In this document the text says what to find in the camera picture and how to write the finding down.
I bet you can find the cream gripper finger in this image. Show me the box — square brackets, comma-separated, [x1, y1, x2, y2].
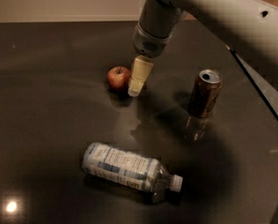
[128, 55, 154, 97]

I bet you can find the red apple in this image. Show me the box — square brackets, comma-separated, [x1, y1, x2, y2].
[107, 66, 131, 92]

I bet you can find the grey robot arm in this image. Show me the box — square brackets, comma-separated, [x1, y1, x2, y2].
[133, 0, 278, 90]

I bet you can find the brown soda can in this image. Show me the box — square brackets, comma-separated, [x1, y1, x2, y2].
[188, 69, 222, 118]

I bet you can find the clear plastic water bottle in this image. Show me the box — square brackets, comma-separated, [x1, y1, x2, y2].
[82, 143, 183, 193]

